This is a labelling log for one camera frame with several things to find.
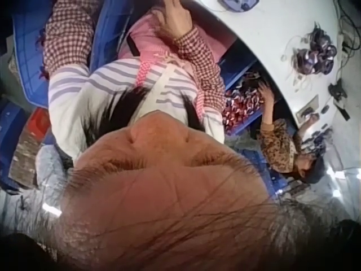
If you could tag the person's right hand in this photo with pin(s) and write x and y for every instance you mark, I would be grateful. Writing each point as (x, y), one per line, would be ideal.
(177, 19)

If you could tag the purple plastic part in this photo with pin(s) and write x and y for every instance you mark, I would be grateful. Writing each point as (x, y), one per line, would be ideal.
(238, 4)

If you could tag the blue crate of parts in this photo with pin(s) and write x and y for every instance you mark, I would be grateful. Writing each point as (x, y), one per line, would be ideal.
(239, 67)

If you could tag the pile of red white parts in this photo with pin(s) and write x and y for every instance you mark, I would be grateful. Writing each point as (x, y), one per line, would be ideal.
(242, 105)

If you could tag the heap of purple parts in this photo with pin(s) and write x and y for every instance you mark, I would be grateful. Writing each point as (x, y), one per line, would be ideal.
(317, 53)

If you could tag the large blue plastic crate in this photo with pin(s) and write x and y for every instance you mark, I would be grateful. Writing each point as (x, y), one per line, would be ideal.
(28, 56)

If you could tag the grey flat tray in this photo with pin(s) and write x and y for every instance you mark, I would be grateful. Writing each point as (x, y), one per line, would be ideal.
(307, 108)

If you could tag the red plastic crate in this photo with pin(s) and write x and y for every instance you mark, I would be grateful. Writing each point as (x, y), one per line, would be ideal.
(39, 122)

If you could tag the black power adapter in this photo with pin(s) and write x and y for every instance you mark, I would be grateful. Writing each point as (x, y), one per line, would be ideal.
(338, 93)

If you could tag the grey plastic bag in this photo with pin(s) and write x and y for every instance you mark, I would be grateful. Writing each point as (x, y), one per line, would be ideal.
(52, 175)

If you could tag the brown wooden board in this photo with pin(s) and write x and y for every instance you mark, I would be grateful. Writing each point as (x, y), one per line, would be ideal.
(29, 158)

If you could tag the dark blue plastic crate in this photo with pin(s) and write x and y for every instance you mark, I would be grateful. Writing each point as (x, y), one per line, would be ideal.
(11, 141)

